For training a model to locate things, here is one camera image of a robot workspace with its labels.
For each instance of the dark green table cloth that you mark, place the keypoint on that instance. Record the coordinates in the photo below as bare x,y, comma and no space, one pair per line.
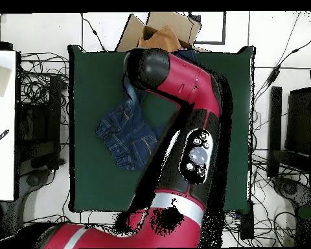
98,181

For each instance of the blue denim jeans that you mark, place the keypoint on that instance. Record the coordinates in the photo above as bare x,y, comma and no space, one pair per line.
127,137

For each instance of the black power strip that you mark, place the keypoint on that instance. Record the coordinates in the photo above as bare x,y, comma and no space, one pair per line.
246,223

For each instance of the black rectangular frame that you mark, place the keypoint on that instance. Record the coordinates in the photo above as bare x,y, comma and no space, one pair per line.
224,28

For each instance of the white table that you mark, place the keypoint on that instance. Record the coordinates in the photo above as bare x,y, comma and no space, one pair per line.
2,168

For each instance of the brown cardboard box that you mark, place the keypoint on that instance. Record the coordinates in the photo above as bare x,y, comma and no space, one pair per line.
129,36

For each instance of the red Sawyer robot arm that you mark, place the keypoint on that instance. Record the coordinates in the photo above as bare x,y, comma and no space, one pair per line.
191,77

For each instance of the black threaded rod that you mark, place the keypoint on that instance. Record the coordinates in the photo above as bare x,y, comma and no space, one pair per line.
0,138

